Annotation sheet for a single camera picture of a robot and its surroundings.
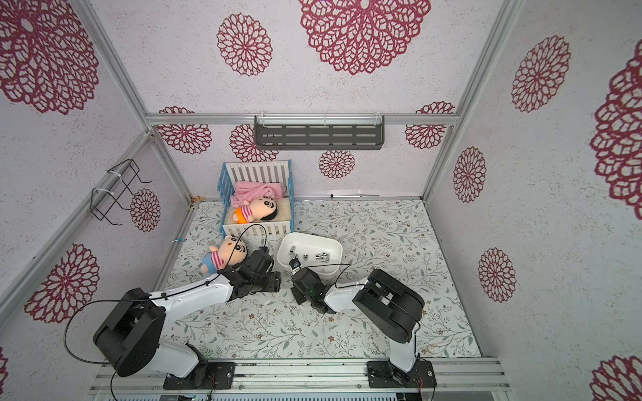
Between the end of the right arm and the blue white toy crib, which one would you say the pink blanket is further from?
the end of the right arm

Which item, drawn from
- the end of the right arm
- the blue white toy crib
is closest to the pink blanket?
the blue white toy crib

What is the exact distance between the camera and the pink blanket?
3.55ft
